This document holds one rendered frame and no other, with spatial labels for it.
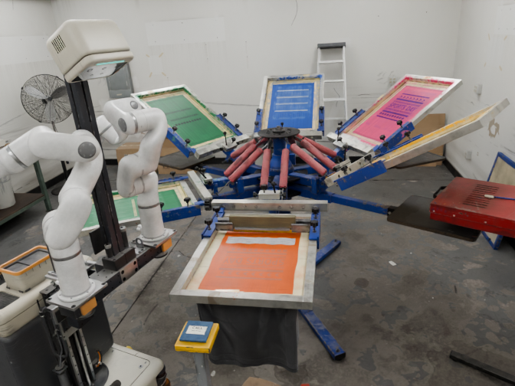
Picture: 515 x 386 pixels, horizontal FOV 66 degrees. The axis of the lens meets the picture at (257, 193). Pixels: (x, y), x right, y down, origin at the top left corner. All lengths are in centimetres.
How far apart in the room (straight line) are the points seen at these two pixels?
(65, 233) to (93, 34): 61
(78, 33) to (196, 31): 498
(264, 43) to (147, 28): 177
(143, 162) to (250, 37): 463
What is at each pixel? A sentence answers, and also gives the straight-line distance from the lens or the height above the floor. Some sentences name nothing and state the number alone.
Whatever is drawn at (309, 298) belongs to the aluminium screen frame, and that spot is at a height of 99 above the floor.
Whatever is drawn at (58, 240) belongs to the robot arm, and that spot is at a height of 140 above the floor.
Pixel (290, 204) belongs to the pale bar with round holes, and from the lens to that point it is 228.
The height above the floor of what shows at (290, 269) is 95.
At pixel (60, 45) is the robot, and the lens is 139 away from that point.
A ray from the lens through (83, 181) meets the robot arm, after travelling 141.
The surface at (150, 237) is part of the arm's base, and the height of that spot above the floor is 115.
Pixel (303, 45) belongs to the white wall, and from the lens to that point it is 600.
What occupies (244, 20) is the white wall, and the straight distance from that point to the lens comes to 611.
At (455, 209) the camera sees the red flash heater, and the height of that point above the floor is 110.
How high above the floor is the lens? 196
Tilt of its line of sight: 22 degrees down
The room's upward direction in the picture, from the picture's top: 4 degrees counter-clockwise
